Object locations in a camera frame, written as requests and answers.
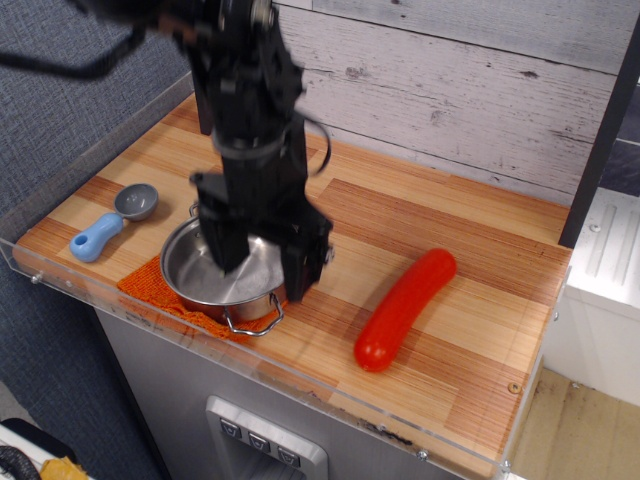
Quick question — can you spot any orange knitted cloth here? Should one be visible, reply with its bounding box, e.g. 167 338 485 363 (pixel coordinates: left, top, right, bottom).
116 254 291 343

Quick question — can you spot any black corrugated cable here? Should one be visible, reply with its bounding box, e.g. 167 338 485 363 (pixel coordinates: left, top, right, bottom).
0 19 146 81

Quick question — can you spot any dark upright post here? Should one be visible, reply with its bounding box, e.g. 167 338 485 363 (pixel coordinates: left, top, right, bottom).
558 19 639 248
192 72 214 136

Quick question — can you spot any clear acrylic table guard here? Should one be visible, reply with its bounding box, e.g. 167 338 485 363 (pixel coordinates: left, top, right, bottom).
1 83 570 479

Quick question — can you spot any white side cabinet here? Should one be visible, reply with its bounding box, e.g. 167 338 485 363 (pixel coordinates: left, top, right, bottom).
542 188 639 405

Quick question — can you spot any red toy sausage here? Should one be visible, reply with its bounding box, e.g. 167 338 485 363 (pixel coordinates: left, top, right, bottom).
353 248 457 372

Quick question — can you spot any yellow tape piece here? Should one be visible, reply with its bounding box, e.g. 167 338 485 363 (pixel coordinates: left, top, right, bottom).
40 457 89 480

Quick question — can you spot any silver dispenser button panel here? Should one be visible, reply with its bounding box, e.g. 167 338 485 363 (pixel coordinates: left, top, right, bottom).
206 395 329 479

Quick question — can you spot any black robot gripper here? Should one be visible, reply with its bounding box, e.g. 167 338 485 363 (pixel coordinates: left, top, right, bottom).
190 119 332 302

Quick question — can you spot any silver steel pot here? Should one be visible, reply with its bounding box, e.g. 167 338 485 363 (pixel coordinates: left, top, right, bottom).
160 203 287 337

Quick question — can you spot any blue grey ice cream scoop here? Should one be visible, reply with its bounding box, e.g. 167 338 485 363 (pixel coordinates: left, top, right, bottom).
69 183 159 263

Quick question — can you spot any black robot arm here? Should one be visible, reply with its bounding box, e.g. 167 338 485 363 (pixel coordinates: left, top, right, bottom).
80 1 332 302

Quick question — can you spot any dark left upright post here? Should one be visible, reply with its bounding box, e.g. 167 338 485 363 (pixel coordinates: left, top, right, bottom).
192 72 214 136

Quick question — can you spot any grey toy fridge cabinet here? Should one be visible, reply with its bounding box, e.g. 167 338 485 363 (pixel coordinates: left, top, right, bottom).
97 311 454 479

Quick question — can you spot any dark right upright post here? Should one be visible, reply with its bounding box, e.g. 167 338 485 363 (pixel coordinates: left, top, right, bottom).
558 19 639 248

